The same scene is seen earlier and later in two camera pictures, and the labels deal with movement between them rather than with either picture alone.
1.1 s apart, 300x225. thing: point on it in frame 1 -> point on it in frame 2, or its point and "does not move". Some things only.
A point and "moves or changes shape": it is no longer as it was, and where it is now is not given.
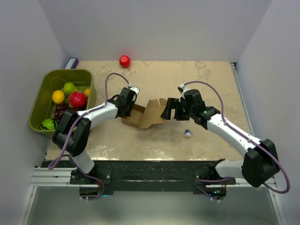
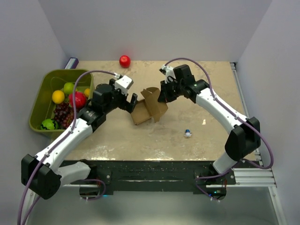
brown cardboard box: (142, 117) moves or changes shape
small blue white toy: (188, 133) does not move
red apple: (124, 61) does not move
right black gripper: (174, 103) -> (165, 97)
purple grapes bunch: (61, 107) does not move
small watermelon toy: (49, 124) does not move
